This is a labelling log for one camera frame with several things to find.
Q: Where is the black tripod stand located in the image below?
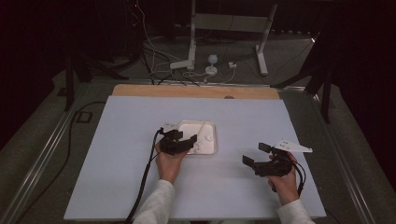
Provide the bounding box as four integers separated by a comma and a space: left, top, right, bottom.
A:
63, 43, 131, 113

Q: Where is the hand-held gripper black cable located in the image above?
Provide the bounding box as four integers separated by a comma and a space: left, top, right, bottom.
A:
124, 126, 165, 224
289, 160, 307, 198

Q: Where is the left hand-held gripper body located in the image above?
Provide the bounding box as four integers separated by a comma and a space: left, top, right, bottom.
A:
158, 121, 191, 157

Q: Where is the black square floor bracket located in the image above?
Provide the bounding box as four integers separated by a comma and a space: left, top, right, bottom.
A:
75, 110, 93, 124

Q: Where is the right hand-held gripper black cable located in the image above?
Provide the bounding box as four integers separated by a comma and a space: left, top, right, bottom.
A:
289, 160, 307, 198

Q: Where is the white round webcam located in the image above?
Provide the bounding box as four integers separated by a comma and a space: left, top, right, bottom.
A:
205, 53, 219, 77

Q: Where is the black angled stand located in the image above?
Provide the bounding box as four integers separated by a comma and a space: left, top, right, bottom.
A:
270, 29, 335, 124

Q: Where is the person's right hand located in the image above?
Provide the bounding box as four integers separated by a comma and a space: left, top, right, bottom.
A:
266, 151, 301, 207

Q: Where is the white cable bundle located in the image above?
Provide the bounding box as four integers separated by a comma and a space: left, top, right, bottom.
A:
135, 0, 219, 86

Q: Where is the white metal stand frame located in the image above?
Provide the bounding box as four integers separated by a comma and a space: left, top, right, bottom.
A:
187, 0, 278, 77

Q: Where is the thin wooden skewer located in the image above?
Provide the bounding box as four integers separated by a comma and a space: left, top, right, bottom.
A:
196, 121, 207, 138

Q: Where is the long black floor cable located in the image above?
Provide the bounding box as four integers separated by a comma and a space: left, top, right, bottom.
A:
13, 100, 107, 224

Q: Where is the person's left hand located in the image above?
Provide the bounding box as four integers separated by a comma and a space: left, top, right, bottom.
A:
154, 142, 191, 185

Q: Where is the metal floor rail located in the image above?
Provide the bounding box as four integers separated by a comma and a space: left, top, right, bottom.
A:
0, 81, 92, 224
310, 92, 378, 224

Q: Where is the light blue table mat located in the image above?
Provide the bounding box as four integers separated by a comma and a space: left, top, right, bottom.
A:
63, 94, 327, 221

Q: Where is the left hand-held gripper black cable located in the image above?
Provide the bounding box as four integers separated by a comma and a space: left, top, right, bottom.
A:
124, 126, 165, 224

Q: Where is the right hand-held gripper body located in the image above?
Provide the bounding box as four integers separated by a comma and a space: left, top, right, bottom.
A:
252, 139, 314, 178

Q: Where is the square metal tray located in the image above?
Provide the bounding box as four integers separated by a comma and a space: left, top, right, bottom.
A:
177, 119, 218, 156

